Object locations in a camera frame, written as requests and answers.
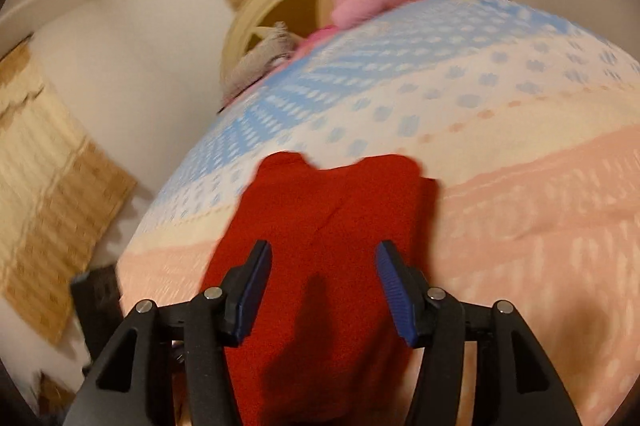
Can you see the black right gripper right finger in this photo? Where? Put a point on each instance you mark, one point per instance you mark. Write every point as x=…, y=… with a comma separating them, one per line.
x=516, y=382

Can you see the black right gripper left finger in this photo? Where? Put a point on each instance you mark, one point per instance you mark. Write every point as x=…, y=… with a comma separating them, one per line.
x=130, y=382

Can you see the red knitted embroidered sweater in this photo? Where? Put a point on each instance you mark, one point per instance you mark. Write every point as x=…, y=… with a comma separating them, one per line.
x=324, y=347

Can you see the beige side window curtain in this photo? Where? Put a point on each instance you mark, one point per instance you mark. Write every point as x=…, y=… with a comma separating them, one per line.
x=59, y=194

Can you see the polka dot bed sheet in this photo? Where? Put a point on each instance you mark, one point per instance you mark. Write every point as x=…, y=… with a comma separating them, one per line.
x=529, y=123

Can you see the striped pillow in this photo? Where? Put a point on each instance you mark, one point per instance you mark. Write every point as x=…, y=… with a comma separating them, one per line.
x=243, y=67

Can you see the cream wooden headboard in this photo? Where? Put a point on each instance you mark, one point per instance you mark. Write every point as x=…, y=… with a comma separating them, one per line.
x=254, y=18

